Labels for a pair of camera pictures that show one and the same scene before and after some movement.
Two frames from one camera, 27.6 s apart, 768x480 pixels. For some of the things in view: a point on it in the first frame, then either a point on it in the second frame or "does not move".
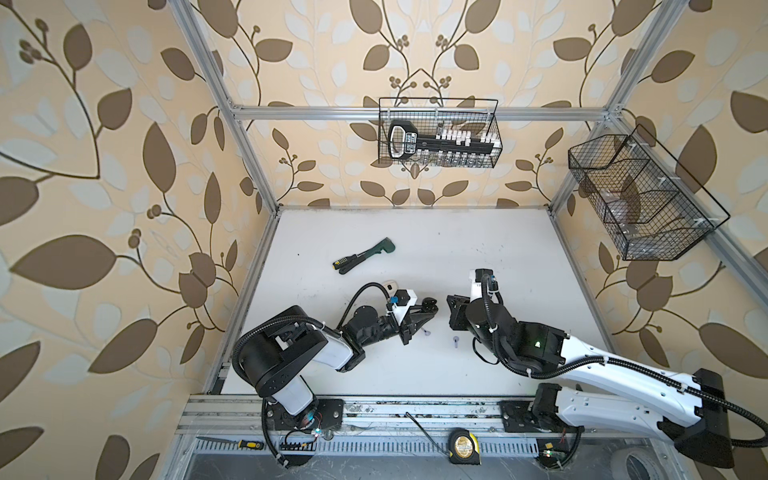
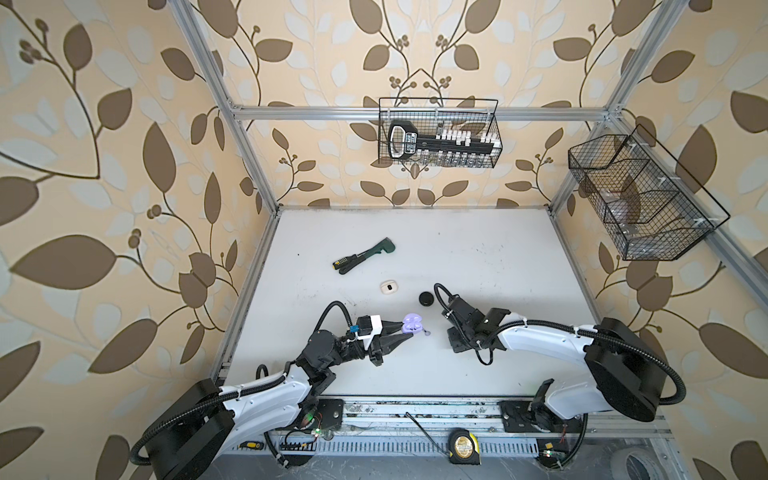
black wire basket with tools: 442,132 does not move
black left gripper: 409,328 → 381,348
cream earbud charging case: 391,286 does not move
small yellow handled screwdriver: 240,444 does not move
